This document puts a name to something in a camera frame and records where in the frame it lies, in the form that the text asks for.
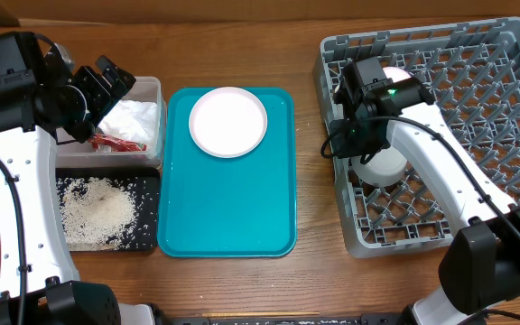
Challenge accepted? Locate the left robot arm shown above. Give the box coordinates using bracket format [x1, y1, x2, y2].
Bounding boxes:
[0, 32, 165, 324]

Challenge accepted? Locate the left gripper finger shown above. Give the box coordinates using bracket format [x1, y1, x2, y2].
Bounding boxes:
[73, 66, 114, 126]
[96, 55, 136, 100]

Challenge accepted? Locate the wooden chopstick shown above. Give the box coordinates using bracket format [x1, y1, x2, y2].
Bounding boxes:
[201, 311, 320, 318]

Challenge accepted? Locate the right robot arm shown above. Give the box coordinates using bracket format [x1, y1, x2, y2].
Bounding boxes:
[321, 58, 520, 324]

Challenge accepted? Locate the red snack wrapper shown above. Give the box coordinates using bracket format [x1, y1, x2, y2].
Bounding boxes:
[88, 134, 147, 153]

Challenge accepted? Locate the white napkin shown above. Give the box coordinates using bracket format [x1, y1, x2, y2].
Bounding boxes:
[98, 100, 160, 147]

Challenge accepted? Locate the grey dishwasher rack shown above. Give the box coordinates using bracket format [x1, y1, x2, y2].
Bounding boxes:
[314, 17, 520, 258]

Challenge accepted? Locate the pink plate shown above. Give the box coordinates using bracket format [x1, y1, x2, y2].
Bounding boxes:
[189, 87, 268, 159]

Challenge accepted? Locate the grey bowl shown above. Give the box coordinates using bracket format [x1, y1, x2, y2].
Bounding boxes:
[350, 147, 408, 187]

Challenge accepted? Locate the pile of rice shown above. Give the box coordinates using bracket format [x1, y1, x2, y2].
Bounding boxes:
[56, 176, 160, 251]

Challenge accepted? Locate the pink bowl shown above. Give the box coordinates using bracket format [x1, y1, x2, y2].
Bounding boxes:
[383, 67, 412, 83]

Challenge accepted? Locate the black plastic tray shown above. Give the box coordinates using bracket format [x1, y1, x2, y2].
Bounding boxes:
[55, 166, 162, 253]

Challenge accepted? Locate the clear plastic bin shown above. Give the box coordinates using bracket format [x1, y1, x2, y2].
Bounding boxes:
[56, 77, 167, 168]

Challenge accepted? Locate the teal serving tray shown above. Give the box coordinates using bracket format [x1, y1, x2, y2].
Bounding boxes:
[157, 88, 297, 258]

